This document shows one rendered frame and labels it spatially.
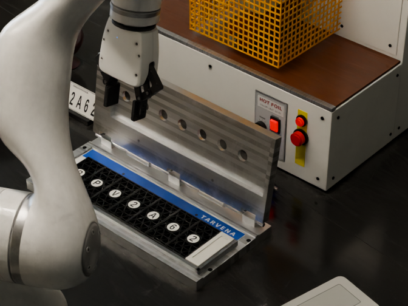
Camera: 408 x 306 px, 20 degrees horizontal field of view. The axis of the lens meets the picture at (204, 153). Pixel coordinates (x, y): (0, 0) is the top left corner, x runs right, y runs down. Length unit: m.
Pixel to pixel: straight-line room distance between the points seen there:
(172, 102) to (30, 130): 0.74
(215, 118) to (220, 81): 0.20
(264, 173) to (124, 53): 0.34
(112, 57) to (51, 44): 0.53
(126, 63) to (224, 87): 0.38
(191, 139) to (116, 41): 0.30
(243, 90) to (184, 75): 0.16
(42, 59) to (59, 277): 0.27
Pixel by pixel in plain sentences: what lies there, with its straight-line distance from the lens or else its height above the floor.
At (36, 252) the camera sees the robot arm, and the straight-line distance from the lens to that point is 1.45.
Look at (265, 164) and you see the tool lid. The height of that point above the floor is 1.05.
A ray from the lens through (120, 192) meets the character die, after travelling 2.16.
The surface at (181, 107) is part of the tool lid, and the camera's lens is 2.13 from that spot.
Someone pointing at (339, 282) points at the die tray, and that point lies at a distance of 2.01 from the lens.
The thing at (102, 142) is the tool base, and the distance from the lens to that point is 2.31.
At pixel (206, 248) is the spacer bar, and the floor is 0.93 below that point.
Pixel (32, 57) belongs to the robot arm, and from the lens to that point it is 1.43.
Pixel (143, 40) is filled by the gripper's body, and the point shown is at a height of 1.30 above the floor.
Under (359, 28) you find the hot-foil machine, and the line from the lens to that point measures 2.29.
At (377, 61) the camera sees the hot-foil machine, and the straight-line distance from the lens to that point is 2.26.
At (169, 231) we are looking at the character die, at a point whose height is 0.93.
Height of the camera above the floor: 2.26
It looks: 36 degrees down
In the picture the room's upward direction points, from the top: straight up
